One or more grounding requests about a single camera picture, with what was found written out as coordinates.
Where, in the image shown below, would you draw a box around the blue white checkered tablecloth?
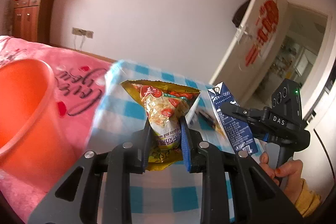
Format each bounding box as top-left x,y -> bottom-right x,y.
87,59 -> 266,224

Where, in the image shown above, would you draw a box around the person's right hand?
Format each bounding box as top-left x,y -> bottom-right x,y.
259,151 -> 304,204

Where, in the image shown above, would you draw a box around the dark blue milk carton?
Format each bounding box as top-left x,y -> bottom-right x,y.
207,82 -> 259,157

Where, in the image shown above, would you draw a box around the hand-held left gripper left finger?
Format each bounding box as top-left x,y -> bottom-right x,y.
28,122 -> 153,224

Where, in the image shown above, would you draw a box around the orange plastic bucket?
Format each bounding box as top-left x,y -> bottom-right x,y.
0,58 -> 77,193

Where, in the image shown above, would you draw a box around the red door decoration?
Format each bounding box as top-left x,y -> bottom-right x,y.
244,0 -> 280,67

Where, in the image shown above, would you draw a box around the wooden cabinet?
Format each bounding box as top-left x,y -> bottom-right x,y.
10,0 -> 57,44

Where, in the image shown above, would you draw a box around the pink printed blanket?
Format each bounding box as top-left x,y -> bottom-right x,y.
0,35 -> 116,224

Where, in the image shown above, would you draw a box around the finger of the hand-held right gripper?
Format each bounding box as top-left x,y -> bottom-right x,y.
252,133 -> 270,144
219,102 -> 265,124

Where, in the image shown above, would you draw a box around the yellow snack packet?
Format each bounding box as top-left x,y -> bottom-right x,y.
120,79 -> 201,171

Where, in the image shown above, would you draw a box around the dark hanging bag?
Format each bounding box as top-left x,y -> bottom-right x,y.
232,1 -> 253,29

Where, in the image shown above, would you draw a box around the wall power socket strip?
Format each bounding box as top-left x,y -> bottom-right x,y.
72,27 -> 94,39

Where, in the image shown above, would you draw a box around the white socket cables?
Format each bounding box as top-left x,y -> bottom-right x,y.
74,36 -> 85,50

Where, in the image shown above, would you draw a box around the wooden bed frame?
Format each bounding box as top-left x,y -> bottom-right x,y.
49,43 -> 116,63

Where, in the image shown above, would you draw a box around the person's right forearm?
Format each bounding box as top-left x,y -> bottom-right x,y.
293,178 -> 322,218

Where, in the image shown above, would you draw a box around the white door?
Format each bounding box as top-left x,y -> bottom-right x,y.
209,0 -> 290,107

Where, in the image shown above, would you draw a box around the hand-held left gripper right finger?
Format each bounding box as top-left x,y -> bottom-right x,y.
180,116 -> 305,224

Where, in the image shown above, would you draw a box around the metal door handle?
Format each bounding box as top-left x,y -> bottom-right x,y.
235,24 -> 253,44

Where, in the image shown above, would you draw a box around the cluttered shelf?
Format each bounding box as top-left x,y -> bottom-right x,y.
262,37 -> 316,88

